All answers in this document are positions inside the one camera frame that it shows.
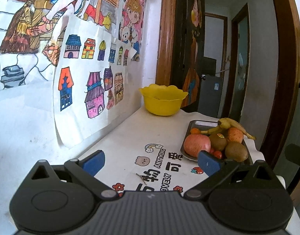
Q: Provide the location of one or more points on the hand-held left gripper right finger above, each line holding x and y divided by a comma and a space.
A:
208, 164

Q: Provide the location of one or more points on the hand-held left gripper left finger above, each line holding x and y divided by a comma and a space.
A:
93, 162

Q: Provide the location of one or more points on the red cherry tomato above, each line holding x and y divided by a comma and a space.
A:
218, 154

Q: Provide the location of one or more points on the kiwi with sticker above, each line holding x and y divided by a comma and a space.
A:
217, 143

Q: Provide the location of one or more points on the plain brown kiwi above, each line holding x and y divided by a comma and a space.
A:
236, 151

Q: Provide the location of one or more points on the red yellow striped apple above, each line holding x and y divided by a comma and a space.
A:
234, 135

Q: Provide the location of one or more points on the metal tray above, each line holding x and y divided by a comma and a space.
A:
201, 124

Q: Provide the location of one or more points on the ripe spotted banana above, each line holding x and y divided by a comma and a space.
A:
232, 123

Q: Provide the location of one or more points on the small dry twig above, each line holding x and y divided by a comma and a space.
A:
141, 179

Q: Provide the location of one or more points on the grey refrigerator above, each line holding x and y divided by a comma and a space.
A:
210, 98

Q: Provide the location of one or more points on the colourful houses drawing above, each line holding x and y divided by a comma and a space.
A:
93, 95

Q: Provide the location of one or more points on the yellow scalloped plastic bowl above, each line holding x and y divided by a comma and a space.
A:
162, 105

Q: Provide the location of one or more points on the dark door with painted figure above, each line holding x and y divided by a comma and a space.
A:
192, 83

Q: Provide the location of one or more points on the glass panel side door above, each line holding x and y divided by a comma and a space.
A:
240, 78

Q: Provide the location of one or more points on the black box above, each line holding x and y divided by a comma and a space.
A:
210, 66

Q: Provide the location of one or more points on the boy with fan drawing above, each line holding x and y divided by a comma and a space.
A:
22, 29

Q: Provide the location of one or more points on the girl with bear drawing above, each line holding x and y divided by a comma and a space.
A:
132, 9

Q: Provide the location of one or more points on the wooden door frame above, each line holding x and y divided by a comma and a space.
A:
164, 41

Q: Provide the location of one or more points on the brown hallway door frame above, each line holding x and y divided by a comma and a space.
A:
216, 16

